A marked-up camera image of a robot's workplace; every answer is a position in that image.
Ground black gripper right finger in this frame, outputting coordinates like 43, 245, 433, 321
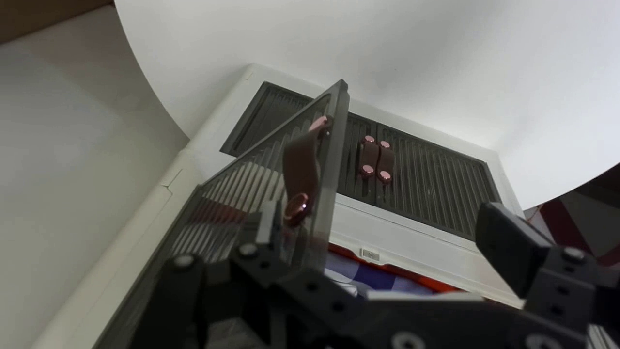
475, 201, 620, 349

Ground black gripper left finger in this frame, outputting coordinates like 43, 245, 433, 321
129, 210, 367, 349

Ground white three-tier storage cabinet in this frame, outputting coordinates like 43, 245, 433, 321
32, 63, 620, 349

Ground folded white purple clothes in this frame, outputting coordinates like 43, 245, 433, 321
322, 247, 470, 301

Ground brown leather door handle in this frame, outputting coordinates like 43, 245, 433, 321
357, 133, 382, 181
282, 113, 338, 232
377, 139, 398, 187

